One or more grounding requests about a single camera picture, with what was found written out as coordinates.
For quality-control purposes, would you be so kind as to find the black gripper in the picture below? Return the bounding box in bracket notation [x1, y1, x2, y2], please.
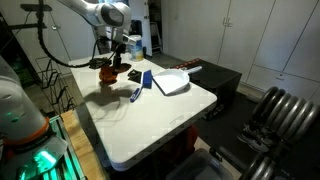
[112, 43, 128, 70]

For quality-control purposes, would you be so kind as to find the orange cordless drill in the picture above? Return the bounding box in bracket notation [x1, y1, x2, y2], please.
[98, 63, 132, 84]

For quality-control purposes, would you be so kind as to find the white wipes canister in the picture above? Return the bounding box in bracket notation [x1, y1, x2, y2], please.
[128, 34, 145, 62]

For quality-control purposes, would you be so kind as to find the step ladder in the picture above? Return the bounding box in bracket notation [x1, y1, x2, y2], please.
[149, 21, 164, 54]

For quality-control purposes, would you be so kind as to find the white door panel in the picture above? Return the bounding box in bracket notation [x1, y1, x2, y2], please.
[128, 0, 154, 58]

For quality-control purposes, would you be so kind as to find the white dustpan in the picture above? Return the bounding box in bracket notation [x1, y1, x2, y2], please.
[152, 65, 203, 96]

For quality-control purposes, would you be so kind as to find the wooden board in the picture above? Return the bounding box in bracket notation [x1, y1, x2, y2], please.
[60, 109, 106, 180]

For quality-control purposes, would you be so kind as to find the black box with red stripes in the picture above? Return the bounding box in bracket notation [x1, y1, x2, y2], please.
[171, 58, 243, 122]

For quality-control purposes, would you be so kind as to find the red object under table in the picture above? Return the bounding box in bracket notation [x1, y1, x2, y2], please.
[181, 125, 198, 161]

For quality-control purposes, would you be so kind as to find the clear plastic bin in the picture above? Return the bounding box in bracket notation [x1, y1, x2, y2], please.
[165, 148, 234, 180]

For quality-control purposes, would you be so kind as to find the grey sneaker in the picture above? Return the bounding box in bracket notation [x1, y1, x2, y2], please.
[237, 132, 270, 154]
[244, 122, 269, 141]

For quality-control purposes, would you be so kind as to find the thin black cable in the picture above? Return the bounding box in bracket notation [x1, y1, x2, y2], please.
[89, 35, 118, 65]

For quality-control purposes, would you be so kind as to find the black corrugated hose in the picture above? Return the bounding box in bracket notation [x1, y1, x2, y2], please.
[36, 0, 93, 69]

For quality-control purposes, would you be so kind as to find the black wire rack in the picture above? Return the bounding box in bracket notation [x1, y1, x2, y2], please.
[34, 55, 77, 116]

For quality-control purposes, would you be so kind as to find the grey robot mount plate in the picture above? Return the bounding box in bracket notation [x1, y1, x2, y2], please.
[0, 134, 69, 180]

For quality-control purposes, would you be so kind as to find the aluminium frame with green light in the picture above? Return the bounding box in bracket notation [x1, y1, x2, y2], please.
[16, 114, 86, 180]

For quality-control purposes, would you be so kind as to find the white wall cabinet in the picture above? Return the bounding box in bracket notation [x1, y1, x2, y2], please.
[161, 0, 320, 103]

